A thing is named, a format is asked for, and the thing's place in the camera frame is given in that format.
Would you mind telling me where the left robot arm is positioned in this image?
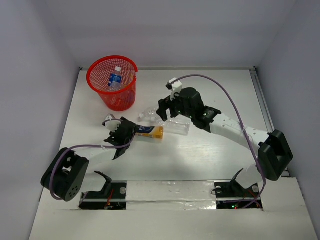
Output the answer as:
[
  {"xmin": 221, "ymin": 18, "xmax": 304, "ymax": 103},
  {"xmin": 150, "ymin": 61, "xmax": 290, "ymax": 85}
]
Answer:
[{"xmin": 40, "ymin": 114, "xmax": 138, "ymax": 202}]

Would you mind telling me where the aluminium rail right edge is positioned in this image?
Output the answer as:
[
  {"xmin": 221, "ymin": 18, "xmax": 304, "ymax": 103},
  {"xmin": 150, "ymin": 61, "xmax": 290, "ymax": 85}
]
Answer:
[{"xmin": 249, "ymin": 66, "xmax": 291, "ymax": 178}]

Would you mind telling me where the orange bottle dark blue label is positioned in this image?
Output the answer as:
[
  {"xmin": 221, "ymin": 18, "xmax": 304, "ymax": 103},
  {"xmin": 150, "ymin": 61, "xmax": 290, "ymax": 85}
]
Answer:
[{"xmin": 135, "ymin": 125, "xmax": 164, "ymax": 140}]

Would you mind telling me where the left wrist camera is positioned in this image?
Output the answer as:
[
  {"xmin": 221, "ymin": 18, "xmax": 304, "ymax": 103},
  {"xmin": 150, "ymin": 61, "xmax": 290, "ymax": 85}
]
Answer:
[{"xmin": 101, "ymin": 114, "xmax": 122, "ymax": 133}]

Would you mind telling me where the clear bottle white cap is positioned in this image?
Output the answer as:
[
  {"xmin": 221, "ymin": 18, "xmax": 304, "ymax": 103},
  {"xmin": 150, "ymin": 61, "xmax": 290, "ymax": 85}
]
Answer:
[
  {"xmin": 156, "ymin": 119, "xmax": 191, "ymax": 136},
  {"xmin": 138, "ymin": 106, "xmax": 161, "ymax": 123}
]

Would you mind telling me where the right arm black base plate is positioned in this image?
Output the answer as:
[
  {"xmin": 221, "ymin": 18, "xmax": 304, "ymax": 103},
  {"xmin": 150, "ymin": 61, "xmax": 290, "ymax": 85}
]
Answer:
[{"xmin": 210, "ymin": 181, "xmax": 263, "ymax": 210}]

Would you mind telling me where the red mesh plastic bin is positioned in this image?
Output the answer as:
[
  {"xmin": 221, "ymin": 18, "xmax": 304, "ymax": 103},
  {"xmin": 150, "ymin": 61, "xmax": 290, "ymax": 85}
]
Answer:
[{"xmin": 86, "ymin": 55, "xmax": 138, "ymax": 112}]

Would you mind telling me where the blue label bottle white cap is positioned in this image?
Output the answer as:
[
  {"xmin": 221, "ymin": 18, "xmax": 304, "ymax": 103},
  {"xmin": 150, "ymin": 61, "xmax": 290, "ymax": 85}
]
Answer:
[{"xmin": 107, "ymin": 66, "xmax": 122, "ymax": 92}]

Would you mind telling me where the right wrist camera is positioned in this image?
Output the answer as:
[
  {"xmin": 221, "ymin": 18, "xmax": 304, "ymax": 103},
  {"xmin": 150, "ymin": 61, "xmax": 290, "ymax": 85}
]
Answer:
[{"xmin": 166, "ymin": 78, "xmax": 183, "ymax": 101}]

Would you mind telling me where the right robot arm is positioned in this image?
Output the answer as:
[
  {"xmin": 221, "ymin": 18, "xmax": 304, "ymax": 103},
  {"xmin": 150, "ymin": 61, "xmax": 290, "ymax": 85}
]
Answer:
[{"xmin": 156, "ymin": 87, "xmax": 293, "ymax": 196}]

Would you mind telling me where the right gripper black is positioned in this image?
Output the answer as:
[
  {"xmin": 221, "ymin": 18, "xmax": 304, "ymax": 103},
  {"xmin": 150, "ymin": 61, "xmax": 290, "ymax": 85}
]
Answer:
[{"xmin": 157, "ymin": 89, "xmax": 195, "ymax": 120}]

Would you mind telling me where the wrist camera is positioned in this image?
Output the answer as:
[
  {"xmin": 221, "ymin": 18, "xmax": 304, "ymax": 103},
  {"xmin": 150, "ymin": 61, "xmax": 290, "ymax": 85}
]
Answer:
[
  {"xmin": 166, "ymin": 78, "xmax": 183, "ymax": 101},
  {"xmin": 101, "ymin": 114, "xmax": 122, "ymax": 133}
]

